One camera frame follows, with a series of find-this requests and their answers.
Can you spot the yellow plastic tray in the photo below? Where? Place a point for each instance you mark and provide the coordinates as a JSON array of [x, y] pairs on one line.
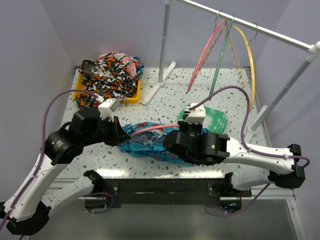
[[131, 100]]

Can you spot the camouflage pattern clothes pile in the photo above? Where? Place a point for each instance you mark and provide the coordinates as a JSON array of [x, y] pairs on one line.
[[112, 75]]

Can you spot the green plastic hanger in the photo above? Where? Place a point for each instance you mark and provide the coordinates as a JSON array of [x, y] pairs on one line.
[[220, 59]]

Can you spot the green tie-dye shorts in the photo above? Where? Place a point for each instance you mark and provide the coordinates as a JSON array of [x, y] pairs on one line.
[[214, 121]]

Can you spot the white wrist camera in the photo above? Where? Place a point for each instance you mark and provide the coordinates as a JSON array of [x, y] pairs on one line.
[[107, 108], [194, 116]]

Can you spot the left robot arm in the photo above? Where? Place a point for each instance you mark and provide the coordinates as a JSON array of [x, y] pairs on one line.
[[30, 208]]

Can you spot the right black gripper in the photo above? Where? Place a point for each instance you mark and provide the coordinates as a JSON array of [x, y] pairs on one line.
[[184, 124]]

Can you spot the pink plastic hanger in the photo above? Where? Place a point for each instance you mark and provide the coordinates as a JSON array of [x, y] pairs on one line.
[[151, 134], [207, 49]]

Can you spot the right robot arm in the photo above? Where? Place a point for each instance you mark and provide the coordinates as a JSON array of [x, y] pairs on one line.
[[272, 165]]

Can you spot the blue shark print shorts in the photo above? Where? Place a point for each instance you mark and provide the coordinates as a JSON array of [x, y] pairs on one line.
[[153, 149]]

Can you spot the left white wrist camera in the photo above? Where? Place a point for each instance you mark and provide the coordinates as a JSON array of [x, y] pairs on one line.
[[107, 108]]

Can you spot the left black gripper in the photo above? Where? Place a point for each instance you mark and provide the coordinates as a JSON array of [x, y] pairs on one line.
[[118, 134]]

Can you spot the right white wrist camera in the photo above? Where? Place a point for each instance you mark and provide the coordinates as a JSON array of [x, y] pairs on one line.
[[194, 116]]

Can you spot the yellow plastic hanger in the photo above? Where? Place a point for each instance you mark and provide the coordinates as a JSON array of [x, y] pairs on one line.
[[237, 64]]

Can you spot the black mounting base plate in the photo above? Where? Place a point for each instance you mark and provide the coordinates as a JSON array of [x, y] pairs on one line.
[[115, 192]]

